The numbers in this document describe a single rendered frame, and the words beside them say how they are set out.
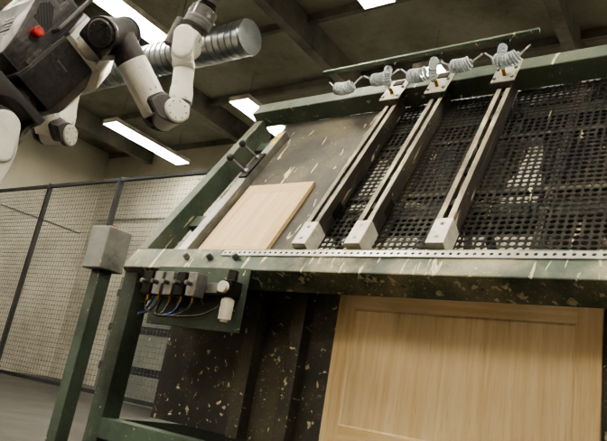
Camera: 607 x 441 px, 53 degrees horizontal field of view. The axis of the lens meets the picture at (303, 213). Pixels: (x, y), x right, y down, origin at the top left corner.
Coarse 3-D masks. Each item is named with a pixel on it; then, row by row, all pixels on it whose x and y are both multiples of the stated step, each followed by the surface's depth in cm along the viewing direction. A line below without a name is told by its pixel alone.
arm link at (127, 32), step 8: (120, 24) 174; (128, 24) 178; (120, 32) 173; (128, 32) 177; (136, 32) 181; (120, 40) 174; (128, 40) 176; (136, 40) 179; (120, 48) 176; (128, 48) 176; (136, 48) 178; (120, 56) 177; (128, 56) 176; (136, 56) 177; (120, 64) 177
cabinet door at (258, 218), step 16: (256, 192) 282; (272, 192) 276; (288, 192) 270; (304, 192) 264; (240, 208) 276; (256, 208) 270; (272, 208) 265; (288, 208) 258; (224, 224) 269; (240, 224) 264; (256, 224) 259; (272, 224) 253; (208, 240) 263; (224, 240) 258; (240, 240) 253; (256, 240) 248; (272, 240) 243
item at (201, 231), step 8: (280, 136) 318; (288, 136) 323; (280, 144) 317; (264, 152) 311; (272, 152) 311; (264, 160) 306; (256, 168) 300; (248, 176) 296; (256, 176) 300; (240, 184) 291; (248, 184) 295; (232, 192) 287; (240, 192) 290; (224, 200) 284; (232, 200) 286; (216, 208) 281; (224, 208) 281; (208, 216) 277; (216, 216) 276; (200, 224) 274; (208, 224) 272; (216, 224) 276; (192, 232) 270; (200, 232) 268; (208, 232) 272; (192, 240) 264; (200, 240) 267; (184, 248) 262; (192, 248) 264
